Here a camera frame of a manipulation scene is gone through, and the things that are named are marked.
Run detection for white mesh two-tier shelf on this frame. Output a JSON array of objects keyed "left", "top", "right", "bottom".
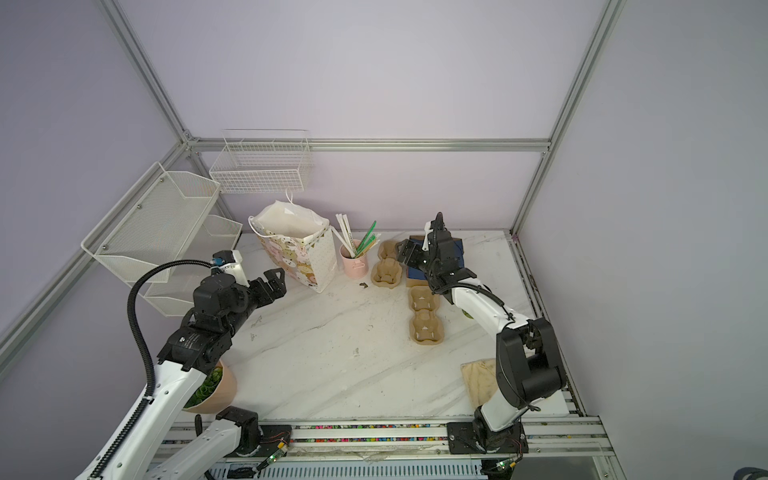
[{"left": 81, "top": 163, "right": 242, "bottom": 286}]

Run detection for cartoon animal paper gift bag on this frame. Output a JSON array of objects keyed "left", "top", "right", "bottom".
[{"left": 248, "top": 189, "right": 337, "bottom": 293}]

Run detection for white wire basket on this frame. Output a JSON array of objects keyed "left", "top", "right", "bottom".
[{"left": 209, "top": 129, "right": 313, "bottom": 194}]

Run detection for brown pulp cup carrier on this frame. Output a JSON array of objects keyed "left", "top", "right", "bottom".
[{"left": 408, "top": 286, "right": 445, "bottom": 345}]

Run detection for stacked brown pulp cup carriers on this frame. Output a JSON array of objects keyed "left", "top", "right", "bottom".
[{"left": 371, "top": 240, "right": 403, "bottom": 289}]

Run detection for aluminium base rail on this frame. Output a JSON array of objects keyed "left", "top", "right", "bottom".
[{"left": 209, "top": 416, "right": 625, "bottom": 479}]

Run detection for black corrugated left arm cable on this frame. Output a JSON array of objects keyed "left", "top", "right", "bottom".
[{"left": 125, "top": 259, "right": 214, "bottom": 398}]

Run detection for pink metal straw bucket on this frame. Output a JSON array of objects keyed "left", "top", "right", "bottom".
[{"left": 339, "top": 245, "right": 369, "bottom": 279}]

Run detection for brown paper wrapped straw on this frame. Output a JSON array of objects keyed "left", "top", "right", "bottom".
[{"left": 357, "top": 237, "right": 380, "bottom": 258}]

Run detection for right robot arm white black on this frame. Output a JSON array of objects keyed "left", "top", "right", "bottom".
[{"left": 396, "top": 213, "right": 567, "bottom": 453}]

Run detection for green wrapped straw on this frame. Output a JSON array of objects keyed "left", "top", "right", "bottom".
[{"left": 355, "top": 220, "right": 377, "bottom": 258}]

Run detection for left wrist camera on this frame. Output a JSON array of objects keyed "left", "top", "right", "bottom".
[{"left": 211, "top": 250, "right": 249, "bottom": 287}]

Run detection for cardboard box of blue napkins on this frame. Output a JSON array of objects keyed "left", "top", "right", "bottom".
[{"left": 406, "top": 235, "right": 464, "bottom": 288}]

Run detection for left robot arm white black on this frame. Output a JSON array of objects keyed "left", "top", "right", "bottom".
[{"left": 79, "top": 253, "right": 291, "bottom": 479}]

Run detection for beige cloth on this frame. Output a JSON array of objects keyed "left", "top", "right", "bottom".
[{"left": 460, "top": 359, "right": 498, "bottom": 409}]

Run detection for white wrapped straw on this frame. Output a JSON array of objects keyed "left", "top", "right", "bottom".
[{"left": 335, "top": 213, "right": 357, "bottom": 259}]

